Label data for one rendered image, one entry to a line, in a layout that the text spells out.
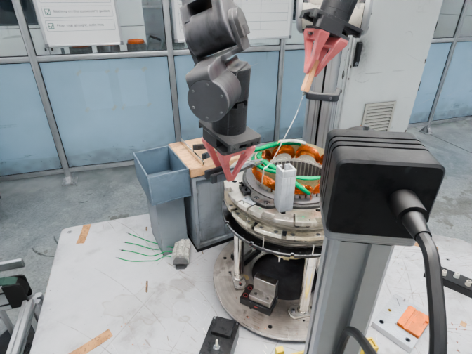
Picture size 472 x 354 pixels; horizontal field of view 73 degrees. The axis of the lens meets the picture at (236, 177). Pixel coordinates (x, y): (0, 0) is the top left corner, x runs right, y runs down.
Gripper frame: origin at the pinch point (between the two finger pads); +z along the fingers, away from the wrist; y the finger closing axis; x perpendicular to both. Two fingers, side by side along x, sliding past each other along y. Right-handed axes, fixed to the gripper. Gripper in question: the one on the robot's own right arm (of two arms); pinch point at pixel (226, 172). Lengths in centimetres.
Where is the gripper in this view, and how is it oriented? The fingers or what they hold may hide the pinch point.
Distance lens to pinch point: 59.0
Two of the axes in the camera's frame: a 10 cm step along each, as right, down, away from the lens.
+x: 8.3, -2.8, 4.9
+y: 5.6, 5.0, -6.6
